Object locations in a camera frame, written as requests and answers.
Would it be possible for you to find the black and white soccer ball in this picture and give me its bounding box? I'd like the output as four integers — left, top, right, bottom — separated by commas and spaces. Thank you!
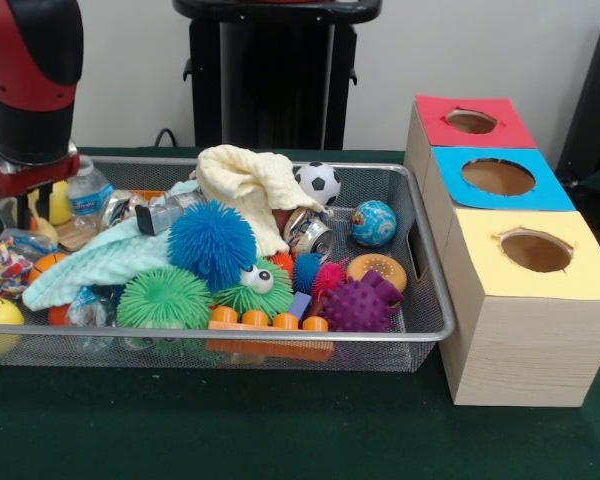
293, 160, 342, 207

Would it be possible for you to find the purple spiky ball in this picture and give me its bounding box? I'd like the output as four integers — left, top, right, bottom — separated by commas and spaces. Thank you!
321, 277, 396, 334

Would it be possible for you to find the wooden box with three holes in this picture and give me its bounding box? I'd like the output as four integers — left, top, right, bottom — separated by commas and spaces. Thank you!
403, 93, 600, 409

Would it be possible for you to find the yellow duck plush toy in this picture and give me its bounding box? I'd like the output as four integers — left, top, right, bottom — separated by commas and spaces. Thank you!
27, 180, 74, 246

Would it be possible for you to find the cream muslin cloth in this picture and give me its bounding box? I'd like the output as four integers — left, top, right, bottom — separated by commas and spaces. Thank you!
189, 143, 331, 255

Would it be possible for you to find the blue globe ball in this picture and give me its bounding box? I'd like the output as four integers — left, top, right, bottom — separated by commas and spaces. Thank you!
350, 199, 398, 249

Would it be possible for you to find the green puffer ball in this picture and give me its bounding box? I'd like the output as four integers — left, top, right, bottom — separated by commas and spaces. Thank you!
116, 267, 215, 331

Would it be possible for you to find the blue puffer ball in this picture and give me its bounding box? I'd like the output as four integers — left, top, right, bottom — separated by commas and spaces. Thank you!
167, 199, 258, 292

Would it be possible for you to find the dark green tablecloth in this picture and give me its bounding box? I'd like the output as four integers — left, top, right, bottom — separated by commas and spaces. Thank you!
0, 145, 600, 480

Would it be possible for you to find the silver mesh bin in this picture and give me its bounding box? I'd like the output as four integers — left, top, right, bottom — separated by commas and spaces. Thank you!
0, 155, 457, 374

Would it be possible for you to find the grey plastic toy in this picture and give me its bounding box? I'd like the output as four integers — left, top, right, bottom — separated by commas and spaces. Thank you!
134, 192, 206, 236

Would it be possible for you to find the mint green muslin cloth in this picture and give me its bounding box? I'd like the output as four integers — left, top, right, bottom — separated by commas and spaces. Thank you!
22, 217, 181, 311

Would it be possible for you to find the green fuzzy ball with eyes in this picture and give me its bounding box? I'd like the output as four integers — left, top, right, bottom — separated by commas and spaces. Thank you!
212, 257, 295, 326

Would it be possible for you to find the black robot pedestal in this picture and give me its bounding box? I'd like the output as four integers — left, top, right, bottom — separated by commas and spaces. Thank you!
172, 0, 396, 151

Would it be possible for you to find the small clear water bottle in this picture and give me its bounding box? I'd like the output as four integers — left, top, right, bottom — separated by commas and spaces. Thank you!
67, 155, 115, 232

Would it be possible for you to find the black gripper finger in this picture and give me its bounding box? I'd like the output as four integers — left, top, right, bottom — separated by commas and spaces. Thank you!
13, 193, 32, 234
35, 184, 54, 224

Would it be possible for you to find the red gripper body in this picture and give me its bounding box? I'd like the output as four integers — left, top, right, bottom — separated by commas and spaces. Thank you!
0, 142, 82, 200

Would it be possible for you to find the orange building block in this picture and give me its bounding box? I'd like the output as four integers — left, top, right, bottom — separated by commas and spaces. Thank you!
207, 305, 337, 364

